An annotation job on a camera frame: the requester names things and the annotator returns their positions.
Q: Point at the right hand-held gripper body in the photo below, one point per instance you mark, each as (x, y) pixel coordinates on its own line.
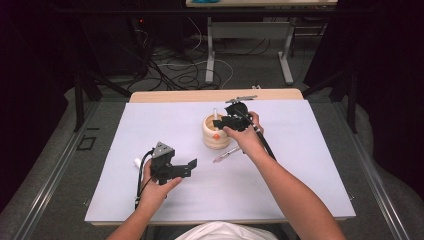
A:
(238, 121)

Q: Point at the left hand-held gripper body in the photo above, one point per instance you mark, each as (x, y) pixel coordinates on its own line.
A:
(163, 166)

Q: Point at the cream ribbed pen holder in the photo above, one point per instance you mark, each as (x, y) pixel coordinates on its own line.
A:
(215, 141)

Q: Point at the person's right hand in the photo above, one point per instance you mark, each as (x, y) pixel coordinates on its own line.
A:
(248, 140)

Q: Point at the person's left hand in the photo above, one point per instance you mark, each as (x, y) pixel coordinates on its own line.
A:
(153, 196)

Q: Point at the clear pen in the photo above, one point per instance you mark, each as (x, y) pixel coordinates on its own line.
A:
(225, 156)

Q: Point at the wooden table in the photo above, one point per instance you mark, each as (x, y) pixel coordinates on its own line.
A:
(200, 96)

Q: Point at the small white object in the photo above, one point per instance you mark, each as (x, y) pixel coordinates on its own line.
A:
(256, 87)

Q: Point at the white table mat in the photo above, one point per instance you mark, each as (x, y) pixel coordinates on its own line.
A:
(216, 200)

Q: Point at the person's white shirt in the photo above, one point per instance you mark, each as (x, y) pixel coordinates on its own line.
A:
(226, 232)

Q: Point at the white desk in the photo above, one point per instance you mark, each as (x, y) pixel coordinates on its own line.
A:
(250, 30)

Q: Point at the black metal stand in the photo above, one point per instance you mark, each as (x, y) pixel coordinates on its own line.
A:
(79, 100)
(351, 100)

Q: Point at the teal object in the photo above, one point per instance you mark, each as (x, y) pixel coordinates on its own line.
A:
(201, 1)

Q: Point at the black equipment box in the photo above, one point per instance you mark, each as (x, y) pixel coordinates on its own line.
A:
(113, 50)

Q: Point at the dark curtain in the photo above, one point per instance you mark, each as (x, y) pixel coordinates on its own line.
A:
(30, 83)
(393, 83)

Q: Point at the metal floor rail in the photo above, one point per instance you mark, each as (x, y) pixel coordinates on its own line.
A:
(373, 173)
(50, 180)

